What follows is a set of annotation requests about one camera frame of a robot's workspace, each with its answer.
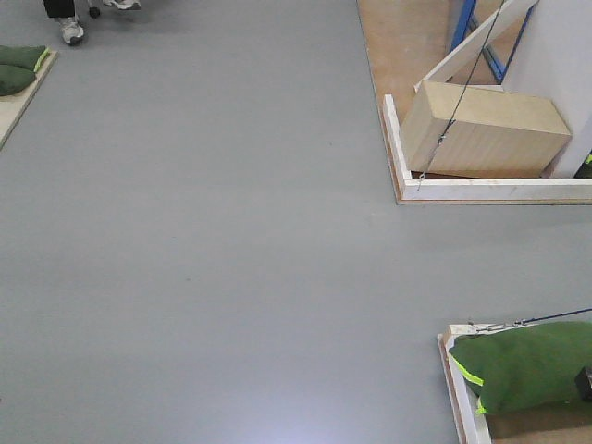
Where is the green sandbag right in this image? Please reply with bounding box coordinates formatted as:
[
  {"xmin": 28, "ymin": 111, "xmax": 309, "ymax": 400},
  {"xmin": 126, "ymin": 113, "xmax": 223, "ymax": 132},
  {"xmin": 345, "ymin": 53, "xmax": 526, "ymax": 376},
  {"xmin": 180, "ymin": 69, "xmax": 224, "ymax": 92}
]
[{"xmin": 450, "ymin": 322, "xmax": 591, "ymax": 415}]

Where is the dark guy rope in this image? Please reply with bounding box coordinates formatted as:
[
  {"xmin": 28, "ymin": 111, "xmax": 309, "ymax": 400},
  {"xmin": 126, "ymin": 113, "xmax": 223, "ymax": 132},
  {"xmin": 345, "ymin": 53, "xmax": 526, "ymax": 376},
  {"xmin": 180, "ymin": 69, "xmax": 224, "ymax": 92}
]
[{"xmin": 416, "ymin": 0, "xmax": 507, "ymax": 191}]

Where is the white sneaker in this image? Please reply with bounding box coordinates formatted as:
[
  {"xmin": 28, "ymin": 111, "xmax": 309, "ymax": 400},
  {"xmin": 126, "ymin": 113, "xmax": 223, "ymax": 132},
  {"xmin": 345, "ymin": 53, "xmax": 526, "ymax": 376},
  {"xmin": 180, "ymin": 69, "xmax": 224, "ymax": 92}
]
[
  {"xmin": 103, "ymin": 0, "xmax": 142, "ymax": 11},
  {"xmin": 55, "ymin": 16, "xmax": 84, "ymax": 46}
]

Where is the white wooden frame lower right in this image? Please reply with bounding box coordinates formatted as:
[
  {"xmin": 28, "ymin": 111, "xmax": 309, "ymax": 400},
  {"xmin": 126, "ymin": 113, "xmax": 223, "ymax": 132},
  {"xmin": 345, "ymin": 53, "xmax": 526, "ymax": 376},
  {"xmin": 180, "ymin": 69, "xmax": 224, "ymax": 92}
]
[{"xmin": 438, "ymin": 324, "xmax": 548, "ymax": 444}]

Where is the blue rope with turnbuckle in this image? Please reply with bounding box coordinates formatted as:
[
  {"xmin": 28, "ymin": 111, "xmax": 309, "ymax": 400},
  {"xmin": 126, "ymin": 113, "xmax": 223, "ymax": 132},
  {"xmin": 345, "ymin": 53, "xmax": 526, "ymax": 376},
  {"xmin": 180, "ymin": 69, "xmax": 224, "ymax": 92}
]
[{"xmin": 467, "ymin": 307, "xmax": 592, "ymax": 330}]

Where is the white diagonal wooden brace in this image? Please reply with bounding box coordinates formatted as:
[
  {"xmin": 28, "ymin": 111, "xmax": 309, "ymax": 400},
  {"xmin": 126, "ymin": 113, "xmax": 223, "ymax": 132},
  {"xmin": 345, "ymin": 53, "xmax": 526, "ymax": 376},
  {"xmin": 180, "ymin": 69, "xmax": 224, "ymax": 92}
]
[{"xmin": 413, "ymin": 0, "xmax": 538, "ymax": 92}]

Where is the black chair caster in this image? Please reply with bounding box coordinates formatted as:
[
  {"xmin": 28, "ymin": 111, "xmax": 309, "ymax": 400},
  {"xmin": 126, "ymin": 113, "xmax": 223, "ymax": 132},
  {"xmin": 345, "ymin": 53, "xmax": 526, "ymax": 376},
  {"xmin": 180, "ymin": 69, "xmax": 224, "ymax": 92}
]
[{"xmin": 89, "ymin": 6, "xmax": 101, "ymax": 19}]

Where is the light wooden box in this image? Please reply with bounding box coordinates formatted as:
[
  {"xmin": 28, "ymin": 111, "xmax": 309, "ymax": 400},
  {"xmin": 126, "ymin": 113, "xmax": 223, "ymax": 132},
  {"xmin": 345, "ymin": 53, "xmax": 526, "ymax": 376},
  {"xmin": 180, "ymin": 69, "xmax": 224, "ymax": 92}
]
[{"xmin": 400, "ymin": 81, "xmax": 572, "ymax": 179}]

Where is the green sandbag upper left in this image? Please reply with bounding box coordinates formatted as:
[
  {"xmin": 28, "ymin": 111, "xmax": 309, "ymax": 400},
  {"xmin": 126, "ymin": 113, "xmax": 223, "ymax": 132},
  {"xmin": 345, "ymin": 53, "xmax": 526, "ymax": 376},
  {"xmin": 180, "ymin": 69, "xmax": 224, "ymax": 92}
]
[{"xmin": 0, "ymin": 45, "xmax": 50, "ymax": 73}]

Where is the plywood board left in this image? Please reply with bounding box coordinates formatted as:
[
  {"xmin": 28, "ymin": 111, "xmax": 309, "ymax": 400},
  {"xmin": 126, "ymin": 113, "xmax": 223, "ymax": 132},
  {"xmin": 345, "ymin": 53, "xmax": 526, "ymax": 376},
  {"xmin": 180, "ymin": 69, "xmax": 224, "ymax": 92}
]
[{"xmin": 0, "ymin": 50, "xmax": 58, "ymax": 148}]

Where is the white sneaker left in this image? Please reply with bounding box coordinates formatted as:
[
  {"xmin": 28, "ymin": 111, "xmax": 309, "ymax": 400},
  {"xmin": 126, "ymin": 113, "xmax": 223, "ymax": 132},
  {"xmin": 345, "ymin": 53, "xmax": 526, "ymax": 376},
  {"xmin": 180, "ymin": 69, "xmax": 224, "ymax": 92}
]
[{"xmin": 55, "ymin": 16, "xmax": 84, "ymax": 46}]

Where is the white wooden base frame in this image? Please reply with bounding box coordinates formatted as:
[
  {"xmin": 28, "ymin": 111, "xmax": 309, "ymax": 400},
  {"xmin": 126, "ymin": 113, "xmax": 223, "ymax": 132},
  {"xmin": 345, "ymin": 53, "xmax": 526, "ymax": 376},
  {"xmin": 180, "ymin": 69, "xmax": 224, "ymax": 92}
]
[{"xmin": 381, "ymin": 94, "xmax": 591, "ymax": 205}]

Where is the black trouser leg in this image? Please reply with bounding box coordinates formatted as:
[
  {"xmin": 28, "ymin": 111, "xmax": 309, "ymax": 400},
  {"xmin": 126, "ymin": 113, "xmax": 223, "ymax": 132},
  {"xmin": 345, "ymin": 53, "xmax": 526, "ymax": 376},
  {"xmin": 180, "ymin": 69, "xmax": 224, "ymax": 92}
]
[{"xmin": 43, "ymin": 0, "xmax": 76, "ymax": 19}]

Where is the green sandbag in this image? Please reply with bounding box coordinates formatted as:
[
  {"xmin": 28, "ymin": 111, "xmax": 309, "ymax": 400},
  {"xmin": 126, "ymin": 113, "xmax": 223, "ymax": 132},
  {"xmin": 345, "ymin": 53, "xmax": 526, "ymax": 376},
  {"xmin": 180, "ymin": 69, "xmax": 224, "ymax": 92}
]
[
  {"xmin": 450, "ymin": 322, "xmax": 591, "ymax": 415},
  {"xmin": 0, "ymin": 45, "xmax": 50, "ymax": 73},
  {"xmin": 0, "ymin": 65, "xmax": 36, "ymax": 96}
]

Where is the white sneaker right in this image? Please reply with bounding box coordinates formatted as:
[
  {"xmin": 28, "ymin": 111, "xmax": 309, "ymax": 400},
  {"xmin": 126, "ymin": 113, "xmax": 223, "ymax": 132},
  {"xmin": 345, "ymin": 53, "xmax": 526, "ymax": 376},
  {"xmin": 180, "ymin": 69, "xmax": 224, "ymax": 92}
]
[{"xmin": 103, "ymin": 0, "xmax": 142, "ymax": 11}]

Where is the green sandbag lower left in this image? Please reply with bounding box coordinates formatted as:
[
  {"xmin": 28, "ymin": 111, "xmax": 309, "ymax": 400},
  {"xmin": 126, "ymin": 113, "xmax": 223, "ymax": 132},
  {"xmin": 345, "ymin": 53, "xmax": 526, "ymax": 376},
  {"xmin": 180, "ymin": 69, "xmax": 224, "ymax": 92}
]
[{"xmin": 0, "ymin": 65, "xmax": 36, "ymax": 96}]

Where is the blue metal frame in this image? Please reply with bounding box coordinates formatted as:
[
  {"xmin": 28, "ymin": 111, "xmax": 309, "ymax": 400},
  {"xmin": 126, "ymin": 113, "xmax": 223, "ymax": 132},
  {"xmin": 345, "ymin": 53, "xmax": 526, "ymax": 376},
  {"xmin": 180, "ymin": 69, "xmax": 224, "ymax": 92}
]
[{"xmin": 448, "ymin": 1, "xmax": 537, "ymax": 85}]

